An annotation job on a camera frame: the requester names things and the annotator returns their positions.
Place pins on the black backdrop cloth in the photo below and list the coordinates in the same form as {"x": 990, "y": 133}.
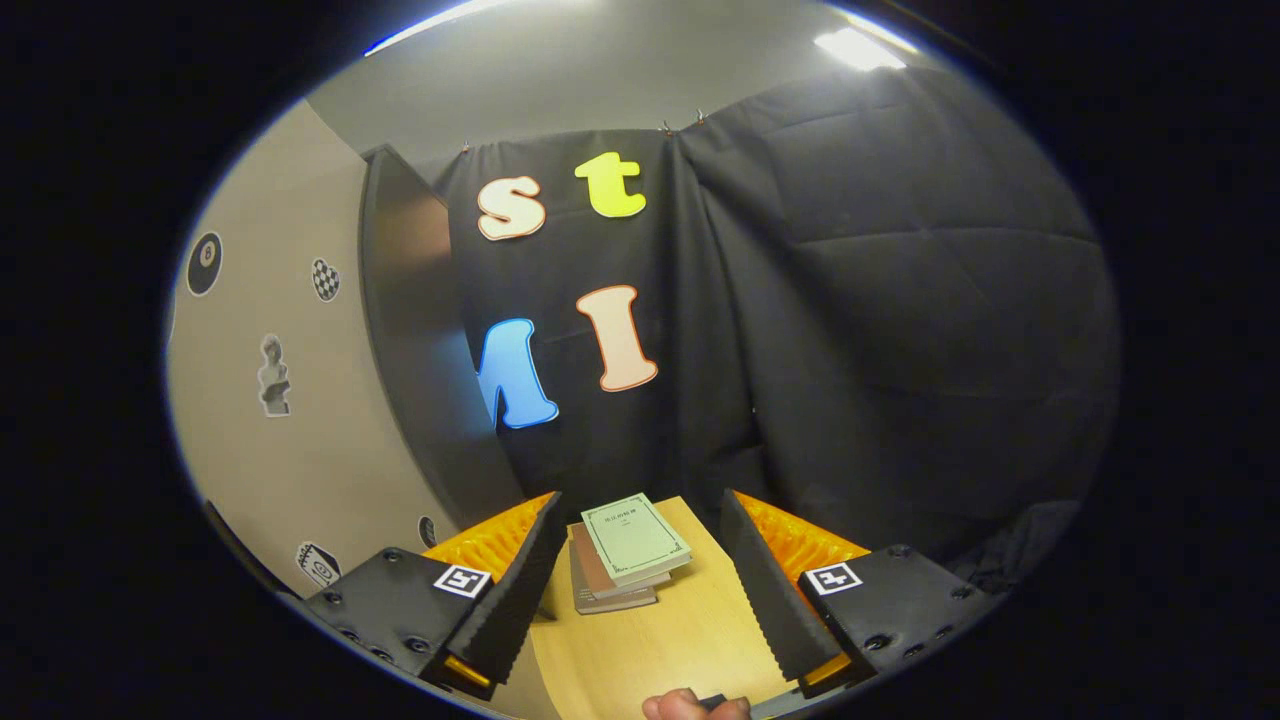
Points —
{"x": 900, "y": 350}

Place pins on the beige cabinet door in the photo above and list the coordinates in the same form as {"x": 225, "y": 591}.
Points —
{"x": 340, "y": 470}

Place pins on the brown book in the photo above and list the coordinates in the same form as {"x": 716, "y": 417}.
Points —
{"x": 590, "y": 570}

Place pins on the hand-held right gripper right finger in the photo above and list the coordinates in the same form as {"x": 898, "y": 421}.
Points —
{"x": 765, "y": 600}

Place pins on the green book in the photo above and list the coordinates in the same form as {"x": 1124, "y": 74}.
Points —
{"x": 635, "y": 540}

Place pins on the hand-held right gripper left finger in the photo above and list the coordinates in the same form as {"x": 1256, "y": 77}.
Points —
{"x": 520, "y": 600}

